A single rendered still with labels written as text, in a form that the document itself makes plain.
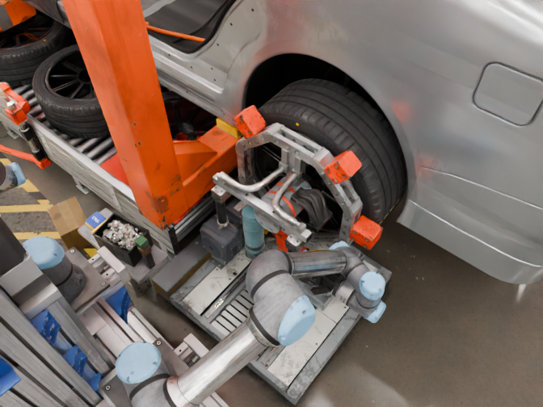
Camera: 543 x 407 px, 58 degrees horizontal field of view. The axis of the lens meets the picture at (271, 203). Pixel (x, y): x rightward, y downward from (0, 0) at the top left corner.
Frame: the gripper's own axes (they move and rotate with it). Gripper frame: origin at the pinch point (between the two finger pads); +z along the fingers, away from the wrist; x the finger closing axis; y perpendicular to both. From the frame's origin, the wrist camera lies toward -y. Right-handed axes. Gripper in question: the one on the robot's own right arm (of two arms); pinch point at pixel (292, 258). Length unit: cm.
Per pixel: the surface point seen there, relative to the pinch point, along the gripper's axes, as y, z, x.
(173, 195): -14, 63, 0
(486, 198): 27, -43, -42
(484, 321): -83, -69, -73
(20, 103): -33, 191, -2
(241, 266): -75, 44, -18
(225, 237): -42, 46, -11
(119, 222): -27, 80, 19
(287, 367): -75, -7, 9
